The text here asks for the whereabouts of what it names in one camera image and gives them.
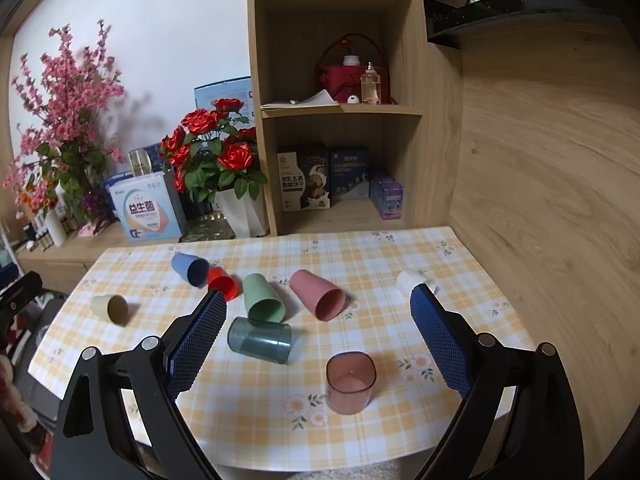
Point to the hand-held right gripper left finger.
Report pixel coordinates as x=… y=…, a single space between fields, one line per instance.
x=197 y=340

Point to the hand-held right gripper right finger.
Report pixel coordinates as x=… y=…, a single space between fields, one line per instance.
x=440 y=340

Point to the red cup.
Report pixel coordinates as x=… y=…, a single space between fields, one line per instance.
x=223 y=283

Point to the transparent teal cup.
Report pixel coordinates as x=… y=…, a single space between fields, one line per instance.
x=260 y=340

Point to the white cup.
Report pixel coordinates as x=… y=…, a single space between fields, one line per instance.
x=409 y=280

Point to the blue cup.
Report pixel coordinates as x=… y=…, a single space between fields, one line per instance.
x=187 y=267

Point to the green cup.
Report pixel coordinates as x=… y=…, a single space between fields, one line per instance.
x=260 y=294

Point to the beige cup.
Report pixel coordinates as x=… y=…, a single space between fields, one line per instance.
x=106 y=307

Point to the transparent pink cup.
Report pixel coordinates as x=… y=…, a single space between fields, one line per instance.
x=350 y=390

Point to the silver blister pack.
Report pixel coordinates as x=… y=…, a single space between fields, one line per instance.
x=207 y=230

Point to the yellow checkered tablecloth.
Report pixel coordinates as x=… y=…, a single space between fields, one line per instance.
x=360 y=260

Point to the white flower wrapper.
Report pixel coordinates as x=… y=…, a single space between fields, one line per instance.
x=240 y=215

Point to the white and blue box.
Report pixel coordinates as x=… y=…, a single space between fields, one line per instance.
x=145 y=210

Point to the purple box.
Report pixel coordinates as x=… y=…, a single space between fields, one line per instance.
x=386 y=197

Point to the low wooden cabinet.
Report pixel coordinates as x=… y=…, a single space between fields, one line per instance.
x=55 y=265

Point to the white plastic bottle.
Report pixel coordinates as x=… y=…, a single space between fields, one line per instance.
x=55 y=230

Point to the black stand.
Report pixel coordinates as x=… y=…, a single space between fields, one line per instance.
x=17 y=300

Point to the red rose bouquet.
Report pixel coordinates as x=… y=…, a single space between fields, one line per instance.
x=235 y=157

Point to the clear drinking glass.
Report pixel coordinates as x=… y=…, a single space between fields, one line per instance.
x=138 y=162

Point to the dark blue box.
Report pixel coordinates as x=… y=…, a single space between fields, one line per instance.
x=350 y=172

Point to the dark snack box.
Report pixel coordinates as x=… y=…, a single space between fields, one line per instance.
x=302 y=180

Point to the large light blue box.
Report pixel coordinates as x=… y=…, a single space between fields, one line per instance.
x=220 y=91

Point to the glass perfume bottle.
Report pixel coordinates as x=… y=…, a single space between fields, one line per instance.
x=370 y=87

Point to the paper booklet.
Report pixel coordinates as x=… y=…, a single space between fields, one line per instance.
x=310 y=101

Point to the pink blossom plant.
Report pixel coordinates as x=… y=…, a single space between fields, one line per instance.
x=70 y=105

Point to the red basket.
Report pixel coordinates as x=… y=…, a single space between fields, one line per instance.
x=332 y=80

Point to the wooden shelf unit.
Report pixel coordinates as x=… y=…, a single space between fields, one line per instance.
x=402 y=60

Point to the black speckled counter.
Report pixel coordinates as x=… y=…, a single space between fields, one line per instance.
x=525 y=15

